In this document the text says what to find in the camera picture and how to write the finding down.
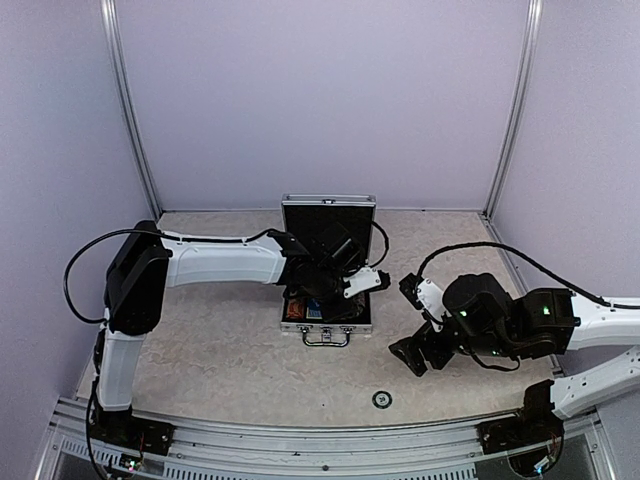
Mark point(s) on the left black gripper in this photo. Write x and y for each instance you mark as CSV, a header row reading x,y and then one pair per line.
x,y
333,313

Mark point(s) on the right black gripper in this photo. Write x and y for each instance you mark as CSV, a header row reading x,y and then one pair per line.
x,y
415,356

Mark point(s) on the blue playing card deck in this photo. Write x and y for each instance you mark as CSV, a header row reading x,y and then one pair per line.
x,y
313,310

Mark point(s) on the aluminium poker case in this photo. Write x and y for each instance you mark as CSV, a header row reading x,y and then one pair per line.
x,y
306,216

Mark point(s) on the green poker chip stack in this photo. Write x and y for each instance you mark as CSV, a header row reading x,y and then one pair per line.
x,y
382,399

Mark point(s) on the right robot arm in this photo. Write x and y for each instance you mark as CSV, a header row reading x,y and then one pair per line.
x,y
610,324

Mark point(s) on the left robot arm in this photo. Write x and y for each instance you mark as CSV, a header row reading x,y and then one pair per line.
x,y
149,262

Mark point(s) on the left poker chip row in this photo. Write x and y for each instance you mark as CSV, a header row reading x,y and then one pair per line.
x,y
296,310

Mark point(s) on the poker chip row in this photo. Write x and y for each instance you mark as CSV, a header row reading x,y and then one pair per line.
x,y
359,303
296,310

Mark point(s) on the right poker chip row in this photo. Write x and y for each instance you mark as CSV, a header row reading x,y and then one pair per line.
x,y
359,303

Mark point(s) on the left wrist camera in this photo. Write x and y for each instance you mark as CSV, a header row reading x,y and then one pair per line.
x,y
336,249

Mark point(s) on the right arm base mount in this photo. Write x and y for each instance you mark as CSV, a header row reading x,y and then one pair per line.
x,y
533,423

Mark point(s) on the front aluminium rail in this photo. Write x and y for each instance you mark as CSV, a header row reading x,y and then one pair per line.
x,y
202,449

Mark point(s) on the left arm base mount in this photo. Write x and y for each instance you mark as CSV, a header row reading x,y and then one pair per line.
x,y
123,429

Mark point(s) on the left aluminium frame post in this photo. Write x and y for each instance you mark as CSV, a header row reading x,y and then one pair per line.
x,y
116,52

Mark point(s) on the aluminium frame post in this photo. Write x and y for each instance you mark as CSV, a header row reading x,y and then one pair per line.
x,y
517,108
116,52

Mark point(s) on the right aluminium frame post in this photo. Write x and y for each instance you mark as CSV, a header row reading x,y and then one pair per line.
x,y
517,108

